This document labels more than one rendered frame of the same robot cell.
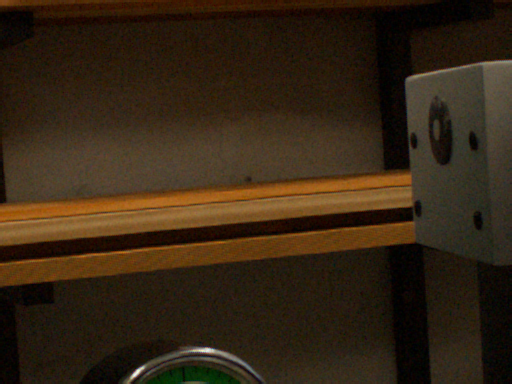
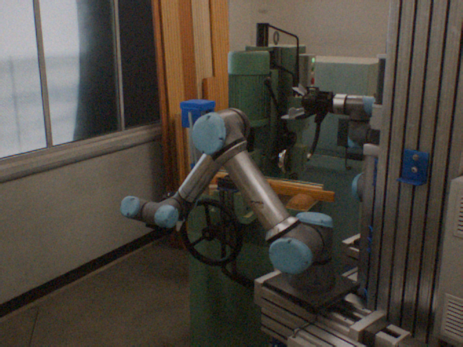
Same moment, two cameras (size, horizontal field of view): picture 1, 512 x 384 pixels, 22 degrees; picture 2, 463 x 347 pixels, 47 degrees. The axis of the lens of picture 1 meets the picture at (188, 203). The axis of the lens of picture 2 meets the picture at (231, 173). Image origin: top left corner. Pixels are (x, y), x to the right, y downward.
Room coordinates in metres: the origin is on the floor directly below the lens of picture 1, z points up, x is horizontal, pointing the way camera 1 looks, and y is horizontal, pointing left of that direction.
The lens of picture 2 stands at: (-0.99, -1.45, 1.63)
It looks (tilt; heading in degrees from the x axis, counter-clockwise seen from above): 16 degrees down; 53
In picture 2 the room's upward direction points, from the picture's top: straight up
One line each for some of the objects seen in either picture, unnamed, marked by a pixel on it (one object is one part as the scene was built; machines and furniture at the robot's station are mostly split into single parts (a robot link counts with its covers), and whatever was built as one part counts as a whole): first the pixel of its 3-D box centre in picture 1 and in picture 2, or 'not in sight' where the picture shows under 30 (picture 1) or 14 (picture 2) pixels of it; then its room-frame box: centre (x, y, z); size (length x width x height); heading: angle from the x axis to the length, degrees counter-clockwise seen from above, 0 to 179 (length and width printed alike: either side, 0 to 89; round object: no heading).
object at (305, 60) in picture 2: not in sight; (305, 71); (0.82, 0.34, 1.40); 0.10 x 0.06 x 0.16; 25
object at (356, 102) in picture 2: not in sight; (360, 107); (0.58, -0.18, 1.32); 0.11 x 0.08 x 0.09; 115
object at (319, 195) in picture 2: not in sight; (261, 186); (0.50, 0.28, 0.92); 0.67 x 0.02 x 0.04; 115
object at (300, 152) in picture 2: not in sight; (295, 158); (0.70, 0.27, 1.02); 0.09 x 0.07 x 0.12; 115
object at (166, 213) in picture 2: not in sight; (162, 213); (-0.13, 0.06, 1.00); 0.11 x 0.11 x 0.08; 22
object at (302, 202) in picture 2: not in sight; (300, 199); (0.51, 0.04, 0.92); 0.14 x 0.09 x 0.04; 25
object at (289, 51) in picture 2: not in sight; (273, 121); (0.73, 0.46, 1.16); 0.22 x 0.22 x 0.72; 25
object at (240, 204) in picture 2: not in sight; (235, 198); (0.31, 0.22, 0.92); 0.15 x 0.13 x 0.09; 115
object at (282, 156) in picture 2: not in sight; (284, 159); (0.64, 0.28, 1.02); 0.12 x 0.03 x 0.12; 25
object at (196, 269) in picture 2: not in sight; (256, 286); (0.58, 0.39, 0.36); 0.58 x 0.45 x 0.71; 25
